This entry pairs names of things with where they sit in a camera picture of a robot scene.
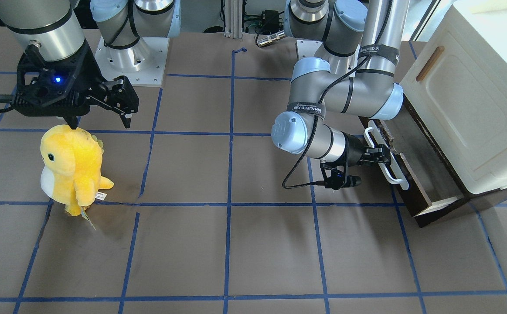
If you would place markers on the white drawer handle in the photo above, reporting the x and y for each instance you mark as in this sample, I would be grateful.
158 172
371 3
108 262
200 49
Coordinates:
392 173

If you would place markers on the pulled-out wooden drawer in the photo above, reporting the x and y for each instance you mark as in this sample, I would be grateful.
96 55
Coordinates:
433 192

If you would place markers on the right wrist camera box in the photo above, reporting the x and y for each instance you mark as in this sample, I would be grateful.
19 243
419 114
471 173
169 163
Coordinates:
40 88

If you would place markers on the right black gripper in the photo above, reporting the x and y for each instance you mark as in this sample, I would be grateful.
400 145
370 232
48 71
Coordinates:
91 72

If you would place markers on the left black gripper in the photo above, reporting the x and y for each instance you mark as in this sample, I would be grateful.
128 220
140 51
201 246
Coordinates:
355 151

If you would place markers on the cream plastic storage box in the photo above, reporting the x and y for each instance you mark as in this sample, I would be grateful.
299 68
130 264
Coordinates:
458 86

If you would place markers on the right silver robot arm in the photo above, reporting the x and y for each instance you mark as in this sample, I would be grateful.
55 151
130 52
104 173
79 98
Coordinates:
55 26

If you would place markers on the aluminium frame post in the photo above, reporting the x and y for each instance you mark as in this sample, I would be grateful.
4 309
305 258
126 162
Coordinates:
233 18

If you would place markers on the yellow plush toy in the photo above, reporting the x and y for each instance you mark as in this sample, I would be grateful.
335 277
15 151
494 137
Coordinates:
72 172

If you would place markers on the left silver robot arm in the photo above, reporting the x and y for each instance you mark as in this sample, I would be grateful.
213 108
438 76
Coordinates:
352 73

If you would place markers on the dark wooden drawer cabinet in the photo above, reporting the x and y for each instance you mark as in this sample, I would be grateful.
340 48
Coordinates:
484 200

